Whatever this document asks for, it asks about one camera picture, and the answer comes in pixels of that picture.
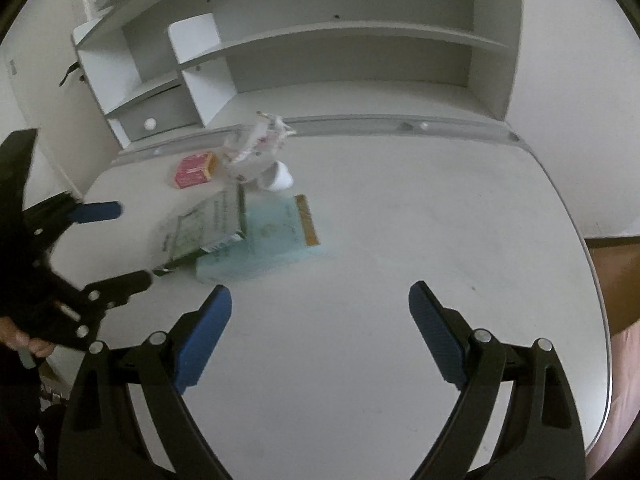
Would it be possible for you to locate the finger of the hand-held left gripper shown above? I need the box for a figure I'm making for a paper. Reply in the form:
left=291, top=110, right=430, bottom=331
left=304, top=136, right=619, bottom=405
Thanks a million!
left=75, top=269, right=153, bottom=322
left=22, top=192, right=122, bottom=235

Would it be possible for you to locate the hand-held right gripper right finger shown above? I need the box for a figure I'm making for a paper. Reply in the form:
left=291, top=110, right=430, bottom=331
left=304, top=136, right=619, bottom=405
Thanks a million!
left=408, top=281, right=587, bottom=480

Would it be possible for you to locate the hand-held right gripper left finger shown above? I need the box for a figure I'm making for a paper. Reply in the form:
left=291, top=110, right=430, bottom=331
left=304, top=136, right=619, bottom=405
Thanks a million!
left=56, top=284, right=233, bottom=480

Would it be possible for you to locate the green and white box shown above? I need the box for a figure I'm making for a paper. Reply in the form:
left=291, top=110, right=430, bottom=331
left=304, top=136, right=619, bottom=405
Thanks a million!
left=151, top=186, right=248, bottom=277

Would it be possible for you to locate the person's left hand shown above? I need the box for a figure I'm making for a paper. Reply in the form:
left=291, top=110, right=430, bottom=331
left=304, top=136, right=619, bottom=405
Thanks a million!
left=0, top=317, right=57, bottom=359

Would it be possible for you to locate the small pink box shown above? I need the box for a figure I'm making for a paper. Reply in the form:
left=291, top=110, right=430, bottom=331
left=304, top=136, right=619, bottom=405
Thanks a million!
left=172, top=151, right=219, bottom=189

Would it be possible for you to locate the grey drawer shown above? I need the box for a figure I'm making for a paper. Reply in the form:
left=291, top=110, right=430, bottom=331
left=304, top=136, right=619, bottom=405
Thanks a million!
left=120, top=91, right=201, bottom=143

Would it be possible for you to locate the light teal flat box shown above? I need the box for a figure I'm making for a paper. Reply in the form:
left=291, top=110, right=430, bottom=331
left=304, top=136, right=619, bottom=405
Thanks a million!
left=195, top=194, right=332, bottom=284

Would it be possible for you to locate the white door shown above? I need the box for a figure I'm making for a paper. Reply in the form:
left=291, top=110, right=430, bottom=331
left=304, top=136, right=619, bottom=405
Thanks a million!
left=0, top=10, right=101, bottom=201

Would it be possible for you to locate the crumpled white wrapper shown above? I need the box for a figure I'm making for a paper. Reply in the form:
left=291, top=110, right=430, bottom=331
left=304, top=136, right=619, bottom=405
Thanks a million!
left=221, top=111, right=297, bottom=186

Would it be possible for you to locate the small white cup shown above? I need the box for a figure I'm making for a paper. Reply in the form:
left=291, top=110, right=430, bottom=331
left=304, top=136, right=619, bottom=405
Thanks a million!
left=259, top=160, right=293, bottom=192

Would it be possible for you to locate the white desk shelf unit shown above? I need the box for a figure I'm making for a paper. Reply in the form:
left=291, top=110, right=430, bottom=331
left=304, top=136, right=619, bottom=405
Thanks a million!
left=72, top=0, right=523, bottom=151

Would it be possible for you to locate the black door handle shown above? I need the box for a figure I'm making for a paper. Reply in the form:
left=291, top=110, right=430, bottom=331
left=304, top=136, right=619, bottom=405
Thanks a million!
left=59, top=61, right=83, bottom=87

